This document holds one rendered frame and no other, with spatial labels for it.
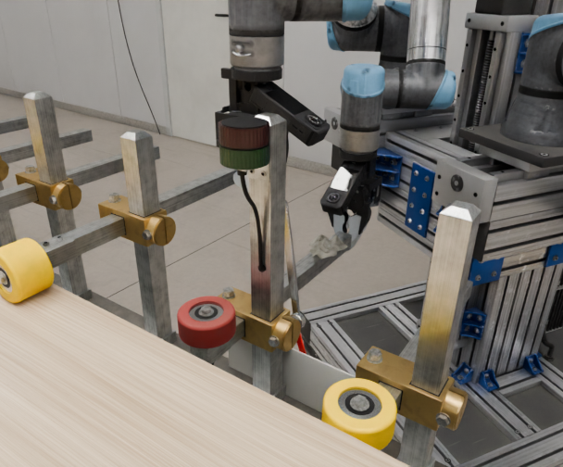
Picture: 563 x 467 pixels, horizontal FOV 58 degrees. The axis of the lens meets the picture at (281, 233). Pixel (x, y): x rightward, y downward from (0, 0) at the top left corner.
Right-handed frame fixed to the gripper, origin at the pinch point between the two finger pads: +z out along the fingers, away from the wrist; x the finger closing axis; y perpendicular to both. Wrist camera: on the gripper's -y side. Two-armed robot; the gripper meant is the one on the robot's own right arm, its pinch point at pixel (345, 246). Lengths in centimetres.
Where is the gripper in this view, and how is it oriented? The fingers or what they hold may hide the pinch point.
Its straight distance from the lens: 105.9
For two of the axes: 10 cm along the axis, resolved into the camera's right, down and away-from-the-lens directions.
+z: -0.1, 9.0, 4.4
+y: 5.6, -3.6, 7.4
